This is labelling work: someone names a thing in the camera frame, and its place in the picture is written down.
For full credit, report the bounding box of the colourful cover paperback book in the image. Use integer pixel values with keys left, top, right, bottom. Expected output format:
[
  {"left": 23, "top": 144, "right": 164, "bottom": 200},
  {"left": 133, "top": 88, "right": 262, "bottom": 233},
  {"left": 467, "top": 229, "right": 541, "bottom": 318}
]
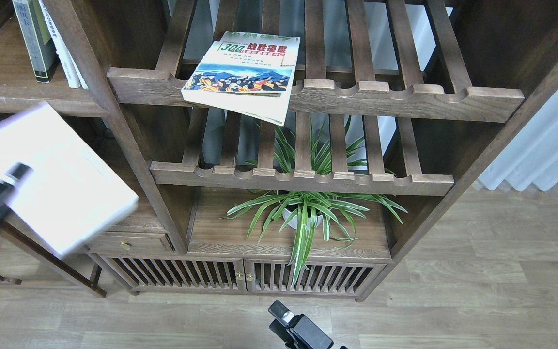
[{"left": 181, "top": 31, "right": 300, "bottom": 126}]

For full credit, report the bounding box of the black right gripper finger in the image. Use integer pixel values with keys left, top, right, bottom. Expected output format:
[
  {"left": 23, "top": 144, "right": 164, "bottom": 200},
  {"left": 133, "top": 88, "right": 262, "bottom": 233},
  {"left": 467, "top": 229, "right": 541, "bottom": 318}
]
[{"left": 268, "top": 300, "right": 334, "bottom": 349}]

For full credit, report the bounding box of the brass drawer knob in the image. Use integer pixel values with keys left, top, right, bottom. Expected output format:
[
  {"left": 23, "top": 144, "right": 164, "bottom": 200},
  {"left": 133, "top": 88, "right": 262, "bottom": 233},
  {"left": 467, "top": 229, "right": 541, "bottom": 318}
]
[{"left": 120, "top": 240, "right": 132, "bottom": 251}]

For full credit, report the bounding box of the white plant pot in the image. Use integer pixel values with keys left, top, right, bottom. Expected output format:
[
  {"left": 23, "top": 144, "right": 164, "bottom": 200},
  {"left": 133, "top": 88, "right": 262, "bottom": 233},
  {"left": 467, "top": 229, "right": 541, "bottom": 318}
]
[{"left": 282, "top": 204, "right": 311, "bottom": 231}]

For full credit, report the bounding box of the white upright book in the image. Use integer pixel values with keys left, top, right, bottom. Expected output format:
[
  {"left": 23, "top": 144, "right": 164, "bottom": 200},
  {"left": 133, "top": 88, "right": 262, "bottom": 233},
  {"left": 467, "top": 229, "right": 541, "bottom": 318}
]
[{"left": 38, "top": 0, "right": 88, "bottom": 89}]

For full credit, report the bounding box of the white curtain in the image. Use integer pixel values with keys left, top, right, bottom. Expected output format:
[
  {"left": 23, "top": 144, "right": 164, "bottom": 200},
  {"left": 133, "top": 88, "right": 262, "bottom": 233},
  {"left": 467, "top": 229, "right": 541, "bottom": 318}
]
[{"left": 478, "top": 90, "right": 558, "bottom": 191}]

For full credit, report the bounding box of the white purple-edged book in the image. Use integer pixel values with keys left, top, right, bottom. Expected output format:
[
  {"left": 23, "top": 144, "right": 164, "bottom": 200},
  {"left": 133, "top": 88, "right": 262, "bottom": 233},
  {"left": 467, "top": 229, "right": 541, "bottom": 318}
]
[{"left": 0, "top": 102, "right": 138, "bottom": 258}]

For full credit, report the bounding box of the black and green book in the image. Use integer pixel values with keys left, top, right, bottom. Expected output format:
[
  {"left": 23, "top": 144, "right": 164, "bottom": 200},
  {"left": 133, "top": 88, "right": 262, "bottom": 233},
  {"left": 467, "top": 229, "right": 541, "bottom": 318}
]
[{"left": 13, "top": 0, "right": 58, "bottom": 83}]

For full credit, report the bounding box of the dark wooden bookshelf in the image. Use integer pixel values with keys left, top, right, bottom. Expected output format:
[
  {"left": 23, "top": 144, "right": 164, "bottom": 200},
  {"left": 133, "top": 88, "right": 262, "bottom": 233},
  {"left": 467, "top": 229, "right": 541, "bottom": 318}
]
[{"left": 0, "top": 0, "right": 558, "bottom": 302}]

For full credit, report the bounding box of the green spider plant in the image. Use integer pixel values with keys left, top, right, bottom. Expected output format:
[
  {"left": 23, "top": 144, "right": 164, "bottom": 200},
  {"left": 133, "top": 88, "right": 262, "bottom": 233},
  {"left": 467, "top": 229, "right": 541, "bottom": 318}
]
[{"left": 222, "top": 127, "right": 408, "bottom": 286}]

